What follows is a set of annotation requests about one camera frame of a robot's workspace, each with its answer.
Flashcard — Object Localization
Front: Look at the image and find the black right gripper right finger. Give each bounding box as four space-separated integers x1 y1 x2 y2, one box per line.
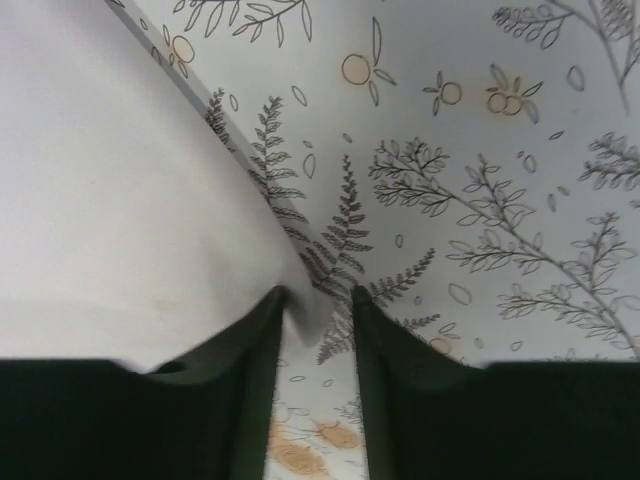
352 286 639 479

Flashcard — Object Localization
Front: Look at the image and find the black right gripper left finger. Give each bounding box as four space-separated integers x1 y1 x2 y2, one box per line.
1 286 286 479

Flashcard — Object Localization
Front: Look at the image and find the white t shirt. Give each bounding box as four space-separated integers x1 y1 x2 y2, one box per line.
1 1 331 371

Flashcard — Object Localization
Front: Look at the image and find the floral patterned table mat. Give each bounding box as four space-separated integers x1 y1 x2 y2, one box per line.
119 1 639 479

